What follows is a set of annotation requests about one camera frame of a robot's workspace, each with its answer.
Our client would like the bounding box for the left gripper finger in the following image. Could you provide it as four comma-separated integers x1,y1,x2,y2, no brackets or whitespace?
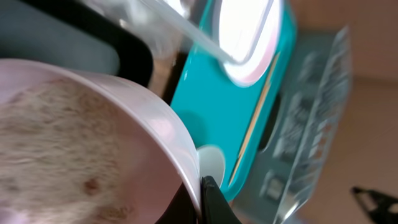
200,176,241,224

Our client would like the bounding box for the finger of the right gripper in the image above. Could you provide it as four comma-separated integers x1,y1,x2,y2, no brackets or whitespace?
351,187,397,224

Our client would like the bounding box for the pink rice bowl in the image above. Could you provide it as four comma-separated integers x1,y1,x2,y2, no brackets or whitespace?
1,59,201,223

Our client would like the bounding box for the small white cup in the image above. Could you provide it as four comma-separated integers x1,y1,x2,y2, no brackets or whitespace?
197,145,226,188

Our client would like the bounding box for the grey dishwasher rack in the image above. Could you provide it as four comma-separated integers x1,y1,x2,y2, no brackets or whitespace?
233,27,353,223

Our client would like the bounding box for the clear plastic waste bin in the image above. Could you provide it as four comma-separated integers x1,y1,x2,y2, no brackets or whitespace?
80,0,228,59

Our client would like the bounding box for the cardboard backdrop panel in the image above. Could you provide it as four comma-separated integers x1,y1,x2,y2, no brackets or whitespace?
292,0,397,223

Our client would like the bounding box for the short wooden chopstick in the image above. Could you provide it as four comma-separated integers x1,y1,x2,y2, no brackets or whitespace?
228,136,251,186

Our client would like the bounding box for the teal serving tray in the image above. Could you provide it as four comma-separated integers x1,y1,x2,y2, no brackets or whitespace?
171,1,297,201

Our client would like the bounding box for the long wooden chopstick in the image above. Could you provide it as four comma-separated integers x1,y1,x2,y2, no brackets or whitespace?
238,51,281,161

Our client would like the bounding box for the large white plate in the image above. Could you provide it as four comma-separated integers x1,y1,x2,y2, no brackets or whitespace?
213,0,284,87

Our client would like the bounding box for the black rectangular tray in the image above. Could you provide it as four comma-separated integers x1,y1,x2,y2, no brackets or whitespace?
1,0,154,86

